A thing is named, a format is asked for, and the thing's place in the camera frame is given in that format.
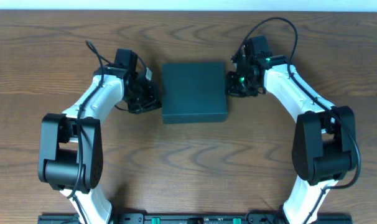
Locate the dark green box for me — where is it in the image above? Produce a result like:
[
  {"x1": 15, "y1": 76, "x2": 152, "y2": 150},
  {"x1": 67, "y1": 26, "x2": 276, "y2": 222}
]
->
[{"x1": 162, "y1": 62, "x2": 228, "y2": 124}]

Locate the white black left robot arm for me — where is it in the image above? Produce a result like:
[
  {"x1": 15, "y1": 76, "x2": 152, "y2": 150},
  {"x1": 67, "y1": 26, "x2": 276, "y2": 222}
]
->
[{"x1": 38, "y1": 49, "x2": 161, "y2": 223}]

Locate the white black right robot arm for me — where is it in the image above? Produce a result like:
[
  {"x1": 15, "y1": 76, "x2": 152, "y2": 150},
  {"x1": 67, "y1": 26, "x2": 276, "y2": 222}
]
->
[{"x1": 226, "y1": 35, "x2": 360, "y2": 223}]

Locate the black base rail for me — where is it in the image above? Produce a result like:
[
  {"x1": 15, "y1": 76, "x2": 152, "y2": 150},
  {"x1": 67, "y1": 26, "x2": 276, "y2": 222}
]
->
[{"x1": 37, "y1": 213, "x2": 353, "y2": 224}]

